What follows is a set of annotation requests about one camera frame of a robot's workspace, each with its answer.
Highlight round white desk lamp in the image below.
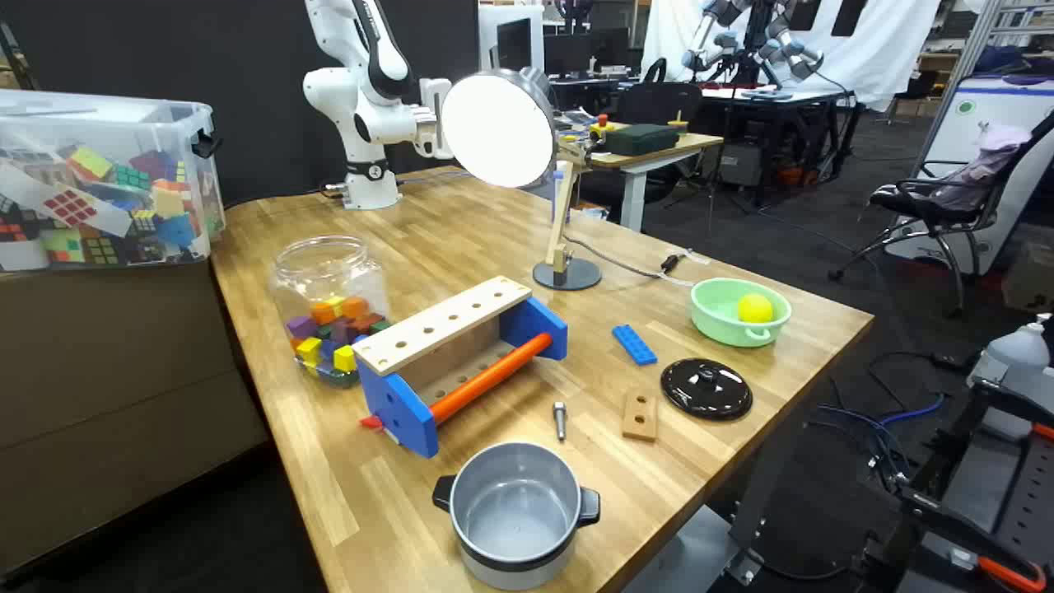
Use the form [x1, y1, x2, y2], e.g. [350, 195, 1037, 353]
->
[438, 67, 607, 298]

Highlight blue wooden toy toolbox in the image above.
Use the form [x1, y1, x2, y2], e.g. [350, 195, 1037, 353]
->
[350, 275, 574, 463]

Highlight blue toy brick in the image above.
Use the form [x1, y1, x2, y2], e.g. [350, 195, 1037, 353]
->
[609, 320, 659, 369]

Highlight small wooden block with holes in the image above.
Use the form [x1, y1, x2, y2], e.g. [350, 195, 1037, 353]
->
[619, 389, 663, 444]

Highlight mint green bowl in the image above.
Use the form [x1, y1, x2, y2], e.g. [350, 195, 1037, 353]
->
[684, 275, 792, 353]

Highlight dark green control box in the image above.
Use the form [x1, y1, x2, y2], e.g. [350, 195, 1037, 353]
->
[595, 123, 680, 158]

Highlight wooden table with white legs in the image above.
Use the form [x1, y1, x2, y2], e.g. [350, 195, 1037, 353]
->
[569, 129, 726, 234]

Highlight clear jar of coloured blocks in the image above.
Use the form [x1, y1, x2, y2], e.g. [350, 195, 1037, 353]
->
[265, 234, 395, 389]

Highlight yellow lemon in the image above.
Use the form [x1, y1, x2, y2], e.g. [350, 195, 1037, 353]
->
[733, 289, 781, 326]

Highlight computer monitor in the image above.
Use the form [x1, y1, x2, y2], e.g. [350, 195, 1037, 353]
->
[473, 5, 545, 76]

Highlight black breadboard bench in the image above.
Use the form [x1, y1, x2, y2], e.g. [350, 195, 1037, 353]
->
[724, 405, 1054, 593]

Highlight black office chair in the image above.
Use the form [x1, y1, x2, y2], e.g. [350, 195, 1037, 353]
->
[831, 110, 1054, 316]

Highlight white curtain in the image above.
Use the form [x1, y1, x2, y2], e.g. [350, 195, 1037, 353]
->
[640, 0, 942, 112]

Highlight clear bin of puzzle cubes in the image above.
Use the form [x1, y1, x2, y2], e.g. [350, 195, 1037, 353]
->
[0, 89, 226, 277]

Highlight lavender clothes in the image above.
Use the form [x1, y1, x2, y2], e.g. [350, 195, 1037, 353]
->
[932, 123, 1034, 211]

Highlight braided lamp cable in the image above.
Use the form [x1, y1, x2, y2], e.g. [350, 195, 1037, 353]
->
[569, 231, 703, 289]

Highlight grey pot with black handles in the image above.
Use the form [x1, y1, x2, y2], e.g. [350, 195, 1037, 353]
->
[427, 437, 607, 593]

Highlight blue cable bundle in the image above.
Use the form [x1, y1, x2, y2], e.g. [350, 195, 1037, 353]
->
[815, 392, 949, 487]

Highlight orange-handled tool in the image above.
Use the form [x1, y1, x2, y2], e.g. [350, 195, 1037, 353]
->
[950, 545, 1051, 593]

